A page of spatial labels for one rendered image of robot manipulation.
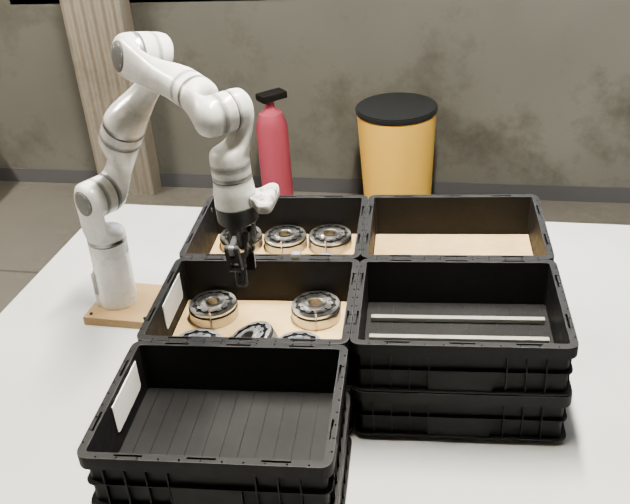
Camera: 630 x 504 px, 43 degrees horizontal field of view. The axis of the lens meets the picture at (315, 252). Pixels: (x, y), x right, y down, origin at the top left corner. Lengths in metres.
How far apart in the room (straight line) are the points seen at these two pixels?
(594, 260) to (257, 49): 2.22
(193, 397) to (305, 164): 2.65
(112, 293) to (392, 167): 1.81
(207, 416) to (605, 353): 0.87
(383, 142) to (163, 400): 2.15
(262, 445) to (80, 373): 0.60
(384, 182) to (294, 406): 2.18
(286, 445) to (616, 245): 1.18
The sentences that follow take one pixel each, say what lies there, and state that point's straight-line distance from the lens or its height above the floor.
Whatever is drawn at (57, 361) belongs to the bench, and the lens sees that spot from 1.91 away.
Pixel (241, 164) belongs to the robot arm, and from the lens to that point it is 1.37.
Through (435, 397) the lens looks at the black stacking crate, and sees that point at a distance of 1.49.
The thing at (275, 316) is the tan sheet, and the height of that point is 0.83.
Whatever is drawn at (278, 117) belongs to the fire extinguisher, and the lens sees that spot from 3.63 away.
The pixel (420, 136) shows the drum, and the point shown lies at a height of 0.48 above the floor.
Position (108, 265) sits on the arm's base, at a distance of 1.94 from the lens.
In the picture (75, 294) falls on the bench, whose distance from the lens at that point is 2.14.
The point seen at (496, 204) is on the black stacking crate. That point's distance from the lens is 1.93.
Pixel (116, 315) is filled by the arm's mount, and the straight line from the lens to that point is 1.98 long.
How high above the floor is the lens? 1.79
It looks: 30 degrees down
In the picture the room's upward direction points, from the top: 4 degrees counter-clockwise
